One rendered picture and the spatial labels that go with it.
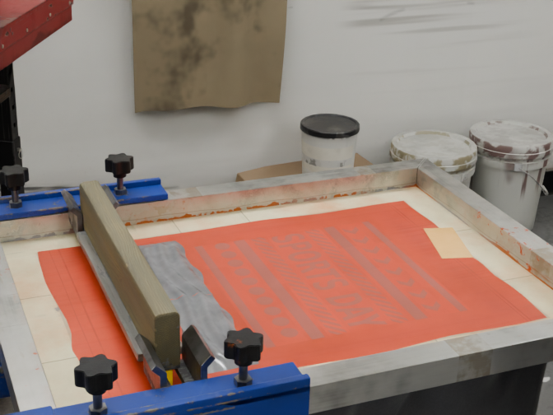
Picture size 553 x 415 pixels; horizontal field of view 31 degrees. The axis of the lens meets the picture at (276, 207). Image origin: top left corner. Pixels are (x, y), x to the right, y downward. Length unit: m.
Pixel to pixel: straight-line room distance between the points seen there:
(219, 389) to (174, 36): 2.30
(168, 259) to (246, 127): 2.13
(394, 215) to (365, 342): 0.40
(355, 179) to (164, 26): 1.69
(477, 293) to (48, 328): 0.58
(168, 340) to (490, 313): 0.46
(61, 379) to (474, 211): 0.72
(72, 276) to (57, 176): 2.01
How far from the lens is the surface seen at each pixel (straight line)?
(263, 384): 1.10
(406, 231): 1.59
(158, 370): 1.10
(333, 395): 1.16
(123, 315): 1.26
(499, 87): 4.02
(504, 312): 1.40
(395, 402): 1.31
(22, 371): 1.18
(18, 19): 2.26
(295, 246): 1.52
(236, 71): 3.40
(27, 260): 1.50
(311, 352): 1.26
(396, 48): 3.73
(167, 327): 1.14
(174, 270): 1.44
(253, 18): 3.41
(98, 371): 1.04
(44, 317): 1.35
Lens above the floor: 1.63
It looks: 24 degrees down
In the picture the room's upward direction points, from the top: 2 degrees clockwise
